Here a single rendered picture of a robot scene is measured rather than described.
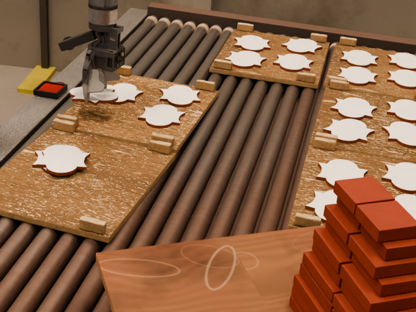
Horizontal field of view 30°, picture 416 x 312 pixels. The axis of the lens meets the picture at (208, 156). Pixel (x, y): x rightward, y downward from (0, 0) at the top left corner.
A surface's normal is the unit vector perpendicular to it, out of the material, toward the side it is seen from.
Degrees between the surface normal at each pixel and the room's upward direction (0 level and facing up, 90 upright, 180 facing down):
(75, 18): 90
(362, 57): 0
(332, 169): 0
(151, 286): 0
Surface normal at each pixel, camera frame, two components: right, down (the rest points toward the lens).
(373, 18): -0.11, 0.47
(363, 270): -0.95, 0.08
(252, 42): 0.07, -0.88
